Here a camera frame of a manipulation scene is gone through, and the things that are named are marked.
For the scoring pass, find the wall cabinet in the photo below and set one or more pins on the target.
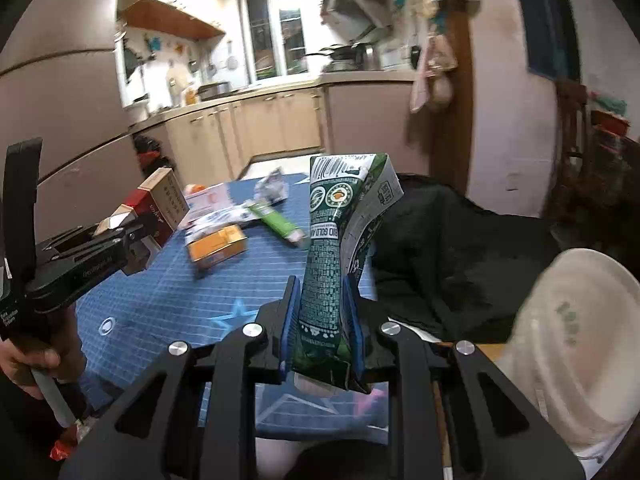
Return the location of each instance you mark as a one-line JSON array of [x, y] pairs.
[[165, 5]]

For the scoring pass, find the red wrapper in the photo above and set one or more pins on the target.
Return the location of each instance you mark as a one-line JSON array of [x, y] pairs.
[[62, 445]]

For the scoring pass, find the green tube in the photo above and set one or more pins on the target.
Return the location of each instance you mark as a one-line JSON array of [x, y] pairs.
[[275, 220]]

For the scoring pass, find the metal pot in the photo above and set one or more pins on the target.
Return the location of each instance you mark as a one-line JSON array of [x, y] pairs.
[[214, 91]]

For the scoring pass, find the white pink box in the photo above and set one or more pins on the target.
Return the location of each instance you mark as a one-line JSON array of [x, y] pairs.
[[210, 197]]

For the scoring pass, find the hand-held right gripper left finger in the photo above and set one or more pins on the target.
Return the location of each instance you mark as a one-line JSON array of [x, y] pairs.
[[291, 332]]

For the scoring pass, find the small red brown box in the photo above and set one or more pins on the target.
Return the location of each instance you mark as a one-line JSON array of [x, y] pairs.
[[165, 200]]

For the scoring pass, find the white plastic pouch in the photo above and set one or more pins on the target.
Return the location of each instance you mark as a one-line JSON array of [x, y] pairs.
[[222, 217]]

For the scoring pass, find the crumpled grey foil wrapper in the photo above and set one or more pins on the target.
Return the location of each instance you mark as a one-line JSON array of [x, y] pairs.
[[272, 187]]

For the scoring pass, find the kitchen window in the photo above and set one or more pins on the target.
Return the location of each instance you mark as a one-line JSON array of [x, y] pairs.
[[275, 30]]

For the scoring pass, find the beige kitchen cabinets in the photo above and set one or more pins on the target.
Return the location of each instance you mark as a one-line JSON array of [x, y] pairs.
[[280, 120]]

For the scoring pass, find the beige refrigerator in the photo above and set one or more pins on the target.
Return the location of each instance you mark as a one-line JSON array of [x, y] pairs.
[[65, 110]]

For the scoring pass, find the orange cardboard box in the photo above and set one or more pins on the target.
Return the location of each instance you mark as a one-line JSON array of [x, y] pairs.
[[215, 246]]

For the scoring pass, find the dark wall poster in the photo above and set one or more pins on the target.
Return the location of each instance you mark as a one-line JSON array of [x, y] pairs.
[[547, 20]]

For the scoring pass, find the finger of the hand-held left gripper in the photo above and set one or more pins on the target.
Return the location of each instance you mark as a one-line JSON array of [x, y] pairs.
[[90, 272], [85, 240]]

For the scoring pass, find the black red bag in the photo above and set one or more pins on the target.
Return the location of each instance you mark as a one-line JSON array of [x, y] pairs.
[[150, 152]]

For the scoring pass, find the black cloth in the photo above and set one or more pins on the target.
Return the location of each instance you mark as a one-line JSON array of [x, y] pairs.
[[450, 250]]

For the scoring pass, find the blue grid mat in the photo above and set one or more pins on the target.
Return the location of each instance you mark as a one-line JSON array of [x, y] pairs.
[[175, 300]]

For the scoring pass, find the hanging pink cloth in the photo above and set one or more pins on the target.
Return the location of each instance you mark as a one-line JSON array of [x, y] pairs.
[[432, 75]]

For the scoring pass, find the white plastic bag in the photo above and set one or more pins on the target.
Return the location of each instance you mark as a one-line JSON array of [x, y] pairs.
[[575, 360]]

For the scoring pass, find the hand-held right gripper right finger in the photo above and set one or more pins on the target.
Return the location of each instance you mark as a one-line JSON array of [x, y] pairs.
[[357, 342]]

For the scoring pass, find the person's left hand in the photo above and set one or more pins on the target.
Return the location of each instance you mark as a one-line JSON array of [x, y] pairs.
[[65, 360]]

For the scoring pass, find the range hood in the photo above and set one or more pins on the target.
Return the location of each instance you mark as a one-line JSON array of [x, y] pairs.
[[352, 2]]

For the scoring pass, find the black wok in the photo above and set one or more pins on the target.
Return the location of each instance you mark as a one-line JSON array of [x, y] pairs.
[[345, 55]]

